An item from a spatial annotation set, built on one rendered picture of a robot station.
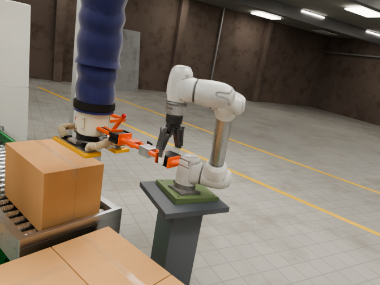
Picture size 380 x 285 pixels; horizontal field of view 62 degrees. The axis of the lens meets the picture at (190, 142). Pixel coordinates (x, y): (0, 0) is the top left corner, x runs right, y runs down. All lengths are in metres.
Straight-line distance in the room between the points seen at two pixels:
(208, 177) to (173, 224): 0.42
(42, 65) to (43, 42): 0.79
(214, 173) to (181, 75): 0.98
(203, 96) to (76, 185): 1.14
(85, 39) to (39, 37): 11.12
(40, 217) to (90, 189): 0.33
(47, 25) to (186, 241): 11.19
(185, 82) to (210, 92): 0.11
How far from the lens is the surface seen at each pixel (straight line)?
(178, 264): 2.53
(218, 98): 1.30
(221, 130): 1.96
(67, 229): 2.16
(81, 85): 1.77
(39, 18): 12.83
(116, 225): 2.41
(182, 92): 1.33
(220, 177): 2.17
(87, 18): 1.72
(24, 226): 2.29
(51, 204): 2.11
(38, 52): 12.85
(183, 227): 2.34
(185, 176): 2.23
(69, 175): 2.08
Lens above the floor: 1.73
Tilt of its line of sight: 15 degrees down
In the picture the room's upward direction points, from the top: 10 degrees clockwise
